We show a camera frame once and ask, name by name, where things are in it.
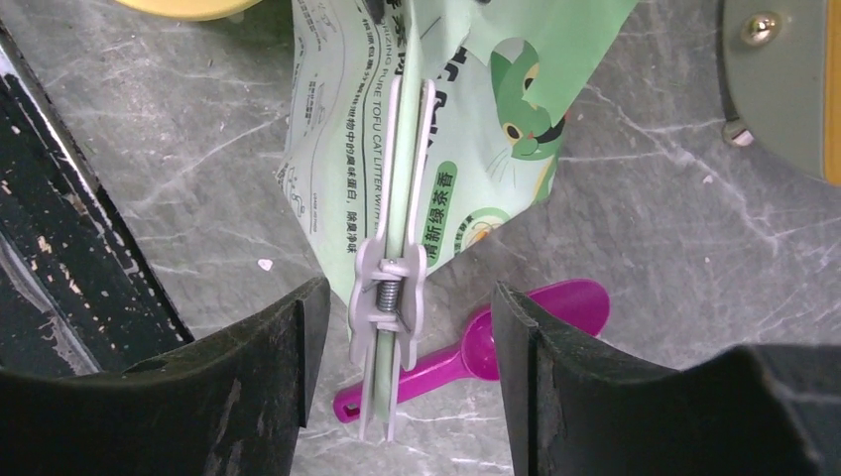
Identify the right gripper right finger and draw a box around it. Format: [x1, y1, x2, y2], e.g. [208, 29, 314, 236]
[491, 283, 840, 475]

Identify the yellow litter box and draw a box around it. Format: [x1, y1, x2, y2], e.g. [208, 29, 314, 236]
[117, 0, 260, 22]

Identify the magenta plastic scoop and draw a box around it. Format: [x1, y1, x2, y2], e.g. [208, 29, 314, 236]
[332, 278, 612, 425]

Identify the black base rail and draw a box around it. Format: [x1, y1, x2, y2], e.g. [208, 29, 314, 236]
[1, 32, 192, 377]

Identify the green cat litter bag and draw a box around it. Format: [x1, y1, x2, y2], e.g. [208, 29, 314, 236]
[276, 1, 634, 301]

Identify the round cream drawer cabinet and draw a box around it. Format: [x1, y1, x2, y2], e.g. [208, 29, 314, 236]
[720, 0, 840, 185]

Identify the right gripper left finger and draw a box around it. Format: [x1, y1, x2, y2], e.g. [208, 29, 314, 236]
[1, 277, 330, 475]

